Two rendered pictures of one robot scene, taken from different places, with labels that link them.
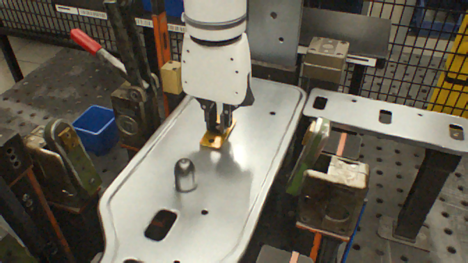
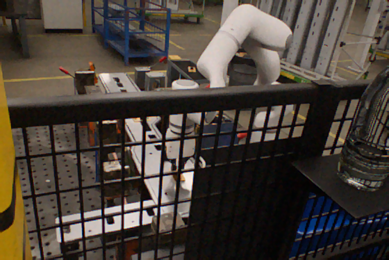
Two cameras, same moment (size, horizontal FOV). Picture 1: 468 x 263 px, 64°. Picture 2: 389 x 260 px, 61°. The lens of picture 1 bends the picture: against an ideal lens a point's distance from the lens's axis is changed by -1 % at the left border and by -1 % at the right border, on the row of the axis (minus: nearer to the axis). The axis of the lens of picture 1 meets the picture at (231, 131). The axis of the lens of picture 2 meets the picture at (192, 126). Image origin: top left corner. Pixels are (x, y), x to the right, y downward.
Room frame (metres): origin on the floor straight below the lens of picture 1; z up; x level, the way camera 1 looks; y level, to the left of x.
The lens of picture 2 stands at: (1.19, -0.68, 1.69)
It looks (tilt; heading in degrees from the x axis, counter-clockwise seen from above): 26 degrees down; 133
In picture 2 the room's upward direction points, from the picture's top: 6 degrees clockwise
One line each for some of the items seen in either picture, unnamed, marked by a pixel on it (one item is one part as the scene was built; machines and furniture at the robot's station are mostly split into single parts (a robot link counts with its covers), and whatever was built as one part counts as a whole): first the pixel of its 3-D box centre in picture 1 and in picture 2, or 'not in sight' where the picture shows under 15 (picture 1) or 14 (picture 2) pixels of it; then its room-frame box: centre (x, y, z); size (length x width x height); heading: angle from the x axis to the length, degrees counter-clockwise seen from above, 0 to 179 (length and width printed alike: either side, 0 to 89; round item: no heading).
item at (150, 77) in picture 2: not in sight; (153, 108); (-0.18, 0.46, 0.90); 0.13 x 0.10 x 0.41; 69
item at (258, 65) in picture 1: (265, 116); not in sight; (0.74, -0.09, 0.85); 0.12 x 0.03 x 0.30; 69
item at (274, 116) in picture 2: not in sight; (276, 108); (0.48, 0.67, 1.10); 0.19 x 0.12 x 0.24; 4
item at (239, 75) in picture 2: not in sight; (244, 80); (-1.21, 2.83, 0.36); 0.54 x 0.50 x 0.73; 73
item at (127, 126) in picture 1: (146, 161); not in sight; (0.56, 0.17, 0.88); 0.07 x 0.06 x 0.35; 69
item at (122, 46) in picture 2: not in sight; (135, 30); (-3.88, 3.00, 0.47); 1.20 x 0.80 x 0.95; 165
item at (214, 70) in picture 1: (216, 60); (180, 141); (0.50, 0.02, 1.14); 0.10 x 0.07 x 0.11; 69
